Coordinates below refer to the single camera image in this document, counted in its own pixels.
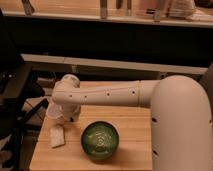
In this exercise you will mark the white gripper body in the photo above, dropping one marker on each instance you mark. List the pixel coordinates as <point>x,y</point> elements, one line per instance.
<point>71,112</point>

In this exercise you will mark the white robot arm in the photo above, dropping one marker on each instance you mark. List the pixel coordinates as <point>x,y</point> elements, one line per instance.
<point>181,117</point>

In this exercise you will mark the white sponge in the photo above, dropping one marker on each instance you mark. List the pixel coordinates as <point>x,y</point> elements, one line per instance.
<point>57,136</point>

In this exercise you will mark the white paper cup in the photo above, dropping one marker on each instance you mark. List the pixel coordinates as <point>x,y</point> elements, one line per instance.
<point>53,112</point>

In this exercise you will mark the green ribbed bowl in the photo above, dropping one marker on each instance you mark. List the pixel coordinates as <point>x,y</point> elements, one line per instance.
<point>100,140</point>

